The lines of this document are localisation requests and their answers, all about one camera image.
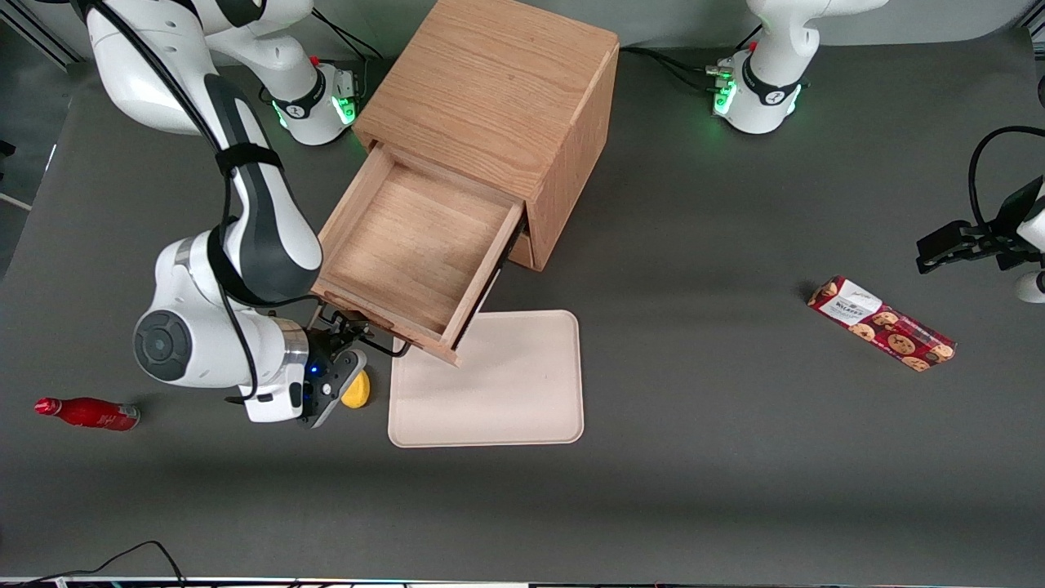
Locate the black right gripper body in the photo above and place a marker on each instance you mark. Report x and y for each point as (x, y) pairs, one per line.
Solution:
(323, 357)

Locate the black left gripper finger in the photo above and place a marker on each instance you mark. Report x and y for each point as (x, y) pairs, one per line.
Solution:
(924, 265)
(947, 238)

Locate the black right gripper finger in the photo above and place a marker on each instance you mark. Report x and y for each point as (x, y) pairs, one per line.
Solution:
(355, 337)
(335, 325)

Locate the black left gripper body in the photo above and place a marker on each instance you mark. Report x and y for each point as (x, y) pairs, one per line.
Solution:
(990, 242)

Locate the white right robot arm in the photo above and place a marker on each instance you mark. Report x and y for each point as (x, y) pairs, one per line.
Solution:
(204, 343)

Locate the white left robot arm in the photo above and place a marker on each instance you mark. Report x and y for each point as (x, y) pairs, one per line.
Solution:
(767, 98)

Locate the wooden drawer front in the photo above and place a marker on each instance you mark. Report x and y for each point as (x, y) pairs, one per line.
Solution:
(524, 251)

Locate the oak wooden drawer cabinet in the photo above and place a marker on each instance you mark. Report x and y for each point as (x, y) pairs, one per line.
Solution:
(490, 82)

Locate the yellow lemon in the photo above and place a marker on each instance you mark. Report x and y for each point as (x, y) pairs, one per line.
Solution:
(359, 396)

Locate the red cookie box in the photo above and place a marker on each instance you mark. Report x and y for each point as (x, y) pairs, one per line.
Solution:
(882, 325)

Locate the beige rectangular tray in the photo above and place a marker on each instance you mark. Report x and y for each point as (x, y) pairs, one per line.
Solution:
(506, 392)

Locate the red bottle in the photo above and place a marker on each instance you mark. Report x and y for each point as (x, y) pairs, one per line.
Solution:
(90, 413)

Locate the dark grey table mat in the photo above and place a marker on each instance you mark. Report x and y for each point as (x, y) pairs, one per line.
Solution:
(735, 490)

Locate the aluminium frame rail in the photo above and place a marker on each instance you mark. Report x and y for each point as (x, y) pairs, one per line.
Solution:
(41, 31)
(1033, 33)

